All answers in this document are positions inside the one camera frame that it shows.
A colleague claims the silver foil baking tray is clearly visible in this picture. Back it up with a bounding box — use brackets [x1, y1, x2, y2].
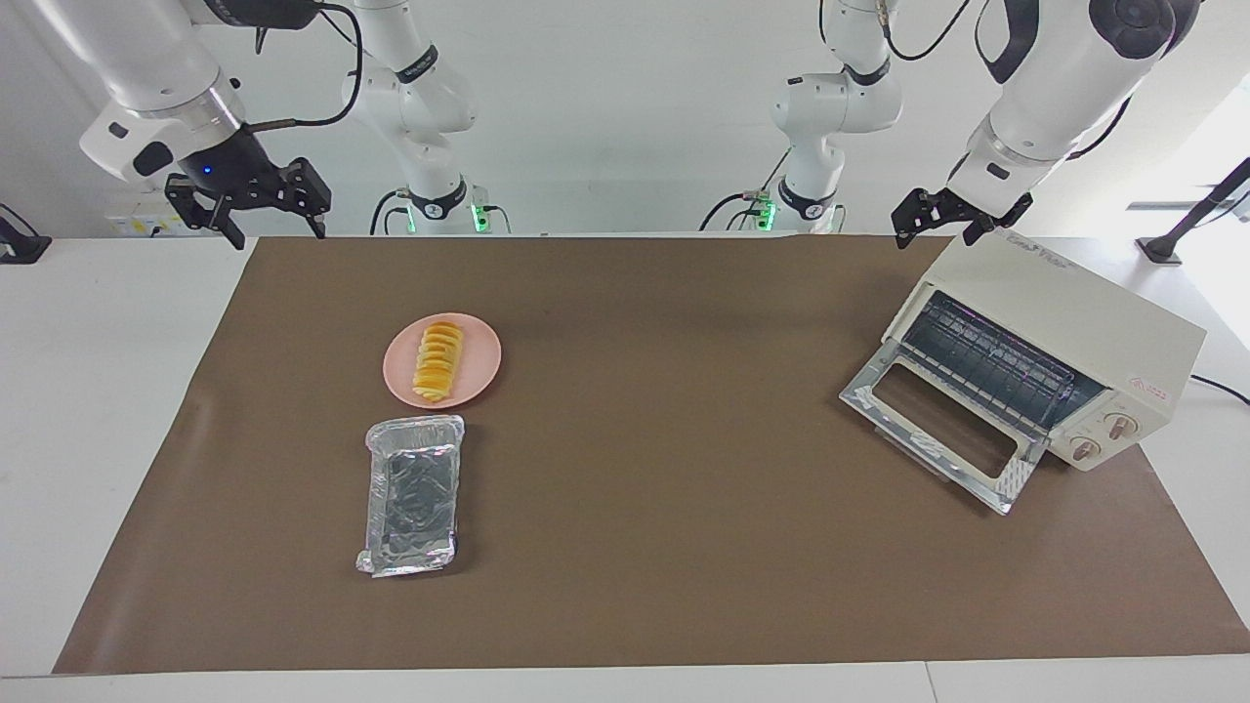
[354, 414, 467, 579]

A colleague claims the wire oven rack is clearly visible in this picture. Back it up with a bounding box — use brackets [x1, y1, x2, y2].
[898, 293, 1104, 431]

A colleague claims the black left base cable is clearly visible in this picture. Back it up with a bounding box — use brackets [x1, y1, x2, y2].
[698, 146, 794, 232]

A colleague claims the glass oven door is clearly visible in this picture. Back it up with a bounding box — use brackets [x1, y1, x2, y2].
[838, 342, 1051, 517]

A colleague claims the black base cable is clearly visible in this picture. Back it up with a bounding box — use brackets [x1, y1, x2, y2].
[698, 146, 794, 232]
[369, 188, 411, 236]

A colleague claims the small black stand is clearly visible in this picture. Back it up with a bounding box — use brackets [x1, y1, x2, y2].
[0, 203, 52, 265]

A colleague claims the cream toaster oven body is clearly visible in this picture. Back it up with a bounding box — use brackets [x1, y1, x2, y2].
[882, 232, 1208, 473]

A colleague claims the brown table mat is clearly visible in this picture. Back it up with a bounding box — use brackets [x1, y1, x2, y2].
[52, 234, 1250, 677]

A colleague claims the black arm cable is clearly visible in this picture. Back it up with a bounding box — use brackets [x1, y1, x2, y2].
[244, 0, 364, 133]
[818, 0, 978, 62]

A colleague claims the black right base cable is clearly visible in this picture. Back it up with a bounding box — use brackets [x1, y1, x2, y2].
[369, 188, 411, 236]

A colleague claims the white wall power strip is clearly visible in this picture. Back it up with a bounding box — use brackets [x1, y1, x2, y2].
[107, 210, 201, 238]

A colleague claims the pink round plate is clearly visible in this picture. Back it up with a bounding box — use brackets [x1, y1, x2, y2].
[382, 312, 503, 408]

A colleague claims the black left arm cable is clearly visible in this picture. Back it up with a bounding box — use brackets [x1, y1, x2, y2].
[818, 0, 978, 62]

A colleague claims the black oven power cable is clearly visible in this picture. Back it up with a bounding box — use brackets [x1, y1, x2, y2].
[1189, 374, 1250, 407]

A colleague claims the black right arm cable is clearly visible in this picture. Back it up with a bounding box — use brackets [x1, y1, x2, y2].
[244, 0, 364, 133]

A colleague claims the tall black stand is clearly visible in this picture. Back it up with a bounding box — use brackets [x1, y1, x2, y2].
[1136, 156, 1250, 267]

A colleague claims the sliced yellow bread loaf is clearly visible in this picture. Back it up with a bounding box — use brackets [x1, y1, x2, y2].
[412, 322, 466, 404]

